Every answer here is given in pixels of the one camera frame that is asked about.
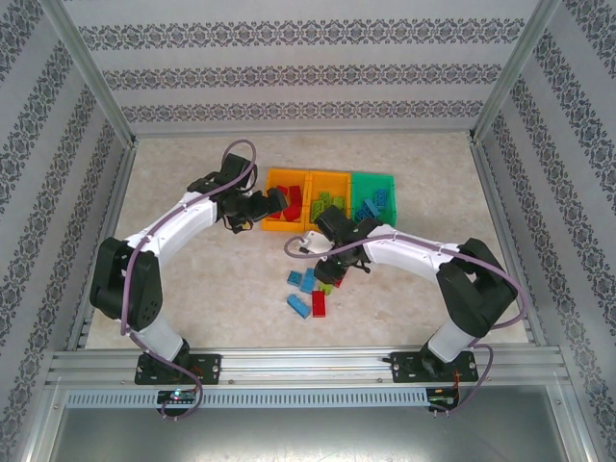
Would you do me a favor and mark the orange plastic bin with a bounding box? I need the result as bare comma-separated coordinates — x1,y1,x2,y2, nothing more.
261,167,310,233
304,168,353,236

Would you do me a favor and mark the green plastic bin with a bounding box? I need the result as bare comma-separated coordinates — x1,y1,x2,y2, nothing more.
349,171,399,230

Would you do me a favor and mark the grey metal sheet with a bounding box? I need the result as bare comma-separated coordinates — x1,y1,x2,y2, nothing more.
47,406,581,462

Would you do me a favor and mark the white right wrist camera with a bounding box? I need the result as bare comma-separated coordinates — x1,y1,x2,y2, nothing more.
298,229,334,257

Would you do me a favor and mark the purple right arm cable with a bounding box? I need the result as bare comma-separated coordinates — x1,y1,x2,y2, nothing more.
283,234,528,418

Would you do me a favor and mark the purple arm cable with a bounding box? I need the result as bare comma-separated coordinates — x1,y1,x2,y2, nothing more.
283,234,528,418
117,139,261,423

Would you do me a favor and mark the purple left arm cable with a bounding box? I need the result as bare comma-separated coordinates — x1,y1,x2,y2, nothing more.
117,139,261,423

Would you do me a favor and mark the aluminium front rail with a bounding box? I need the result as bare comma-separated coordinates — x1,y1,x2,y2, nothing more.
45,348,572,386

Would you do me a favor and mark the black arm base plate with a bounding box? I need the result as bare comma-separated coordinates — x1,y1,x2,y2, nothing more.
136,353,222,386
390,350,478,385

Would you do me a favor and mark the slotted grey cable duct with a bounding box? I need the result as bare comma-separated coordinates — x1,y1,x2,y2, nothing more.
64,388,429,409

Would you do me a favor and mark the aluminium side rail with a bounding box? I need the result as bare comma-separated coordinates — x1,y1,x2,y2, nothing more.
64,141,141,351
467,137,550,347

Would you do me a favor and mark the aluminium frame post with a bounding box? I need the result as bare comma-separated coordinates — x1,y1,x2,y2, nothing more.
552,377,605,462
466,0,564,145
44,0,141,148
13,377,68,462

